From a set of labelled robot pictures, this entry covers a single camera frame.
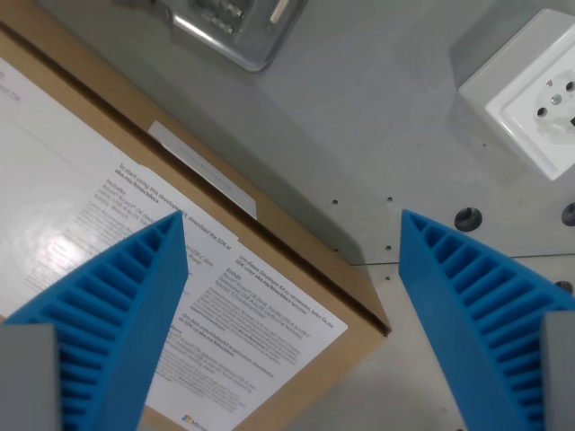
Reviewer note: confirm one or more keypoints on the small white sticker label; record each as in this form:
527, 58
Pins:
202, 168

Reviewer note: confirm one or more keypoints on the large white printed label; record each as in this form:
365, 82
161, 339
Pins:
58, 188

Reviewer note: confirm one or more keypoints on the beige pin in container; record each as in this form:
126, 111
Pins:
278, 11

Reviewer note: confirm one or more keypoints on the brown cardboard box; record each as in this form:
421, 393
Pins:
278, 269

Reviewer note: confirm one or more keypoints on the white wall socket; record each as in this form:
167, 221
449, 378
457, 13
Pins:
525, 99

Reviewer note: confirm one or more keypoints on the black rubber plug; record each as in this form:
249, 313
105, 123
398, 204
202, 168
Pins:
468, 219
565, 286
568, 215

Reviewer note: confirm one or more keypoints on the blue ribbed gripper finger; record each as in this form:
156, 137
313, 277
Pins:
485, 323
112, 323

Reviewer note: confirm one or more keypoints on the clear plastic parts container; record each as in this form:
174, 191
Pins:
238, 40

